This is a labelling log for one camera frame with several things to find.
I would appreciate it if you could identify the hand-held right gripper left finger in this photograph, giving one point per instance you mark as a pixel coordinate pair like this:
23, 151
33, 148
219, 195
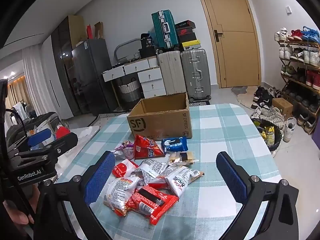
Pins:
98, 177

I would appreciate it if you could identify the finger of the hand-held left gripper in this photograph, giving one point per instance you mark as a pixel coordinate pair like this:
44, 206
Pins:
62, 143
38, 137

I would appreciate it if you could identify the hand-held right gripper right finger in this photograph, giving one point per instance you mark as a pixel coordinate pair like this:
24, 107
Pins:
234, 177

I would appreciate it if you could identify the purple white snack packet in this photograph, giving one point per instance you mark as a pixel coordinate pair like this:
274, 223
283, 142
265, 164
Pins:
127, 151

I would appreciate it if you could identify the red chip bag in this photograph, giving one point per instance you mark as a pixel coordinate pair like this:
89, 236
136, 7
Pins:
145, 148

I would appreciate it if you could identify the white snack bag orange stripes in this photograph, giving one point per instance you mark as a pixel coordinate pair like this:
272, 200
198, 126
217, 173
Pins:
178, 180

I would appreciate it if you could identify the blue cookie packet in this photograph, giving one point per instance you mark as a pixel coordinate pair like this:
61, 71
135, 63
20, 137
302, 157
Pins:
175, 143

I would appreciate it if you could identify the brown cardboard box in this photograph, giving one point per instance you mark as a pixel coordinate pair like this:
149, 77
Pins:
160, 125

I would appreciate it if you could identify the person's left hand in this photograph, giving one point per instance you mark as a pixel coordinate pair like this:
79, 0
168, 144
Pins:
20, 213

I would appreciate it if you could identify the red pouch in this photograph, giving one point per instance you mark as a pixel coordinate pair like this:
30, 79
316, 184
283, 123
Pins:
62, 132

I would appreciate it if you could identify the red white snack packet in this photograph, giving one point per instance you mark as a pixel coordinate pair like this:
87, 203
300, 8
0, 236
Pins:
122, 168

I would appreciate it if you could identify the white orange noodle packet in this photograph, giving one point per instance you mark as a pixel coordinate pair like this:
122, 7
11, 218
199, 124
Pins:
120, 192

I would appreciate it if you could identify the teal plaid tablecloth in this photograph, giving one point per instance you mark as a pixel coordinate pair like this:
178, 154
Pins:
225, 135

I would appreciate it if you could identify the beige curtain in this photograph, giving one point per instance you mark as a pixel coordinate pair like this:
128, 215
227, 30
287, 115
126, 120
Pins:
16, 92

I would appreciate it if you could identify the white silver snack packet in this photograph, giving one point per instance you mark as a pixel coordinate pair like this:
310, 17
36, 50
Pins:
150, 169

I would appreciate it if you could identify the yellow snack wrapper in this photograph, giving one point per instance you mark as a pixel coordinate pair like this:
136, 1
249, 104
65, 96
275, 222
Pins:
269, 135

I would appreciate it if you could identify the clear cracker sandwich packet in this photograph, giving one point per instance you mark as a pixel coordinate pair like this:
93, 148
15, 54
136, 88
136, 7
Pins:
182, 157

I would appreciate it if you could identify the white sheer curtain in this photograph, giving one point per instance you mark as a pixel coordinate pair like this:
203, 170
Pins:
32, 80

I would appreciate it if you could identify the black trash bin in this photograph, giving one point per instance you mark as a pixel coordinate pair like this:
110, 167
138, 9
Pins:
277, 135

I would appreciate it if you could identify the red black snack packet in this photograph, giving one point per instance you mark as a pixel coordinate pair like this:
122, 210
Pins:
155, 202

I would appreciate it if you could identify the dark grey fridge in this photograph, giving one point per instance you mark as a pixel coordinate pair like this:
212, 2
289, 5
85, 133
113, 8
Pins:
95, 80

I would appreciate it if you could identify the white high-top sneaker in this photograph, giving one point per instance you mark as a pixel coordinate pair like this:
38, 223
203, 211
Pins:
290, 128

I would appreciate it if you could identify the beige round mat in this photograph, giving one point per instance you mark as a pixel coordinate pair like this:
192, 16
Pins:
246, 101

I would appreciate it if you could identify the pile of sneakers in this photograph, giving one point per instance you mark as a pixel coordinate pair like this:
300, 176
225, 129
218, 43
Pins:
265, 100

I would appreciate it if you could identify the small cardboard box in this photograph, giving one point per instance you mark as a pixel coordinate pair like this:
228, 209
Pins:
282, 107

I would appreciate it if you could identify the grey white laundry basket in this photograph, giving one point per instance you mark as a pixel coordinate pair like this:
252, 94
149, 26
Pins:
129, 91

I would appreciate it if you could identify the dark glass cabinet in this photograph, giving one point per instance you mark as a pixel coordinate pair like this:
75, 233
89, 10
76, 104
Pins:
62, 55

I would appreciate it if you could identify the grey door mat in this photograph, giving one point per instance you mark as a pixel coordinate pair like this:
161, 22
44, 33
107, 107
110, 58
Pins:
238, 90

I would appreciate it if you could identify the white desk with drawers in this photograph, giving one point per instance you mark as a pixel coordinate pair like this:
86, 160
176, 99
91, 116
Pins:
152, 80

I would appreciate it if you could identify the silver suitcase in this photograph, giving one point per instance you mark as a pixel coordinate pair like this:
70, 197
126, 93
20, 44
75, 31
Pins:
196, 72

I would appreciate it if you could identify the red paper bag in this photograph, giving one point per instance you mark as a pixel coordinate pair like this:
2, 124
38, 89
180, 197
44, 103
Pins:
89, 32

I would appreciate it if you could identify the tall flat cardboard box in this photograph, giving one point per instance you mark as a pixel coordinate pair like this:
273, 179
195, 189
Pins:
77, 27

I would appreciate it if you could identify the brown paper bag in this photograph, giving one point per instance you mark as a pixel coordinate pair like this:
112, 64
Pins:
99, 30

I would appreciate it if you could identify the beige suitcase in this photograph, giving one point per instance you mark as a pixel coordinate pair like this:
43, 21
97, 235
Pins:
171, 72

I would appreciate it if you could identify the wooden door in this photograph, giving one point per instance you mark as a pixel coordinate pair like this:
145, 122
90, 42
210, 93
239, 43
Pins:
235, 55

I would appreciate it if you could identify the black storage box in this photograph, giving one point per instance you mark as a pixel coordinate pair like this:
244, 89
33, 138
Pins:
147, 52

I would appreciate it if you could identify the wooden shoe rack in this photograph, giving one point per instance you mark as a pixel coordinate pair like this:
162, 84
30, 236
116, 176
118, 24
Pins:
300, 43

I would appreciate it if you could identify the teal suitcase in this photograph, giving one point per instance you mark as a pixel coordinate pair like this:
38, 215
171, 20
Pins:
163, 27

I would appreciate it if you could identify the red black shoe box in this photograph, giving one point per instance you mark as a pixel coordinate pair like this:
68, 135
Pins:
184, 31

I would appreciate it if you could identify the flat black shoe box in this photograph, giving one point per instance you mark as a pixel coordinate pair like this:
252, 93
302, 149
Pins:
185, 24

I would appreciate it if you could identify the grey oval frame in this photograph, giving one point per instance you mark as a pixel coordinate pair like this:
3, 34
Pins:
120, 48

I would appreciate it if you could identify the white wall switch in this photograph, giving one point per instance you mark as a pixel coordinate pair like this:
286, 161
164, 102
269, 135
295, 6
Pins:
289, 9

